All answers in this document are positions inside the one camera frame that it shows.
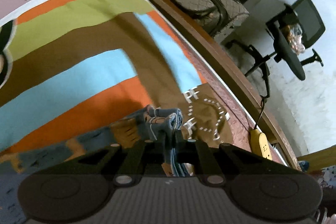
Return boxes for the blue patterned pant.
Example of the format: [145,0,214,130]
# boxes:
[1,105,183,223]

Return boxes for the yellow power strip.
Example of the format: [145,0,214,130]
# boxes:
[250,129,273,160]

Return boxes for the maroon patterned mattress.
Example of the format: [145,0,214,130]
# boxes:
[154,9,289,167]

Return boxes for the colourful striped bedsheet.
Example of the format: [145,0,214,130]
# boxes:
[1,0,233,168]

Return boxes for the black office chair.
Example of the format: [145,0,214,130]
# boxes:
[225,0,326,100]

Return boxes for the brown wooden bed frame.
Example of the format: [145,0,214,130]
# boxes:
[147,0,299,169]

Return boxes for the black power cable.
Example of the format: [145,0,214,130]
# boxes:
[253,66,271,131]

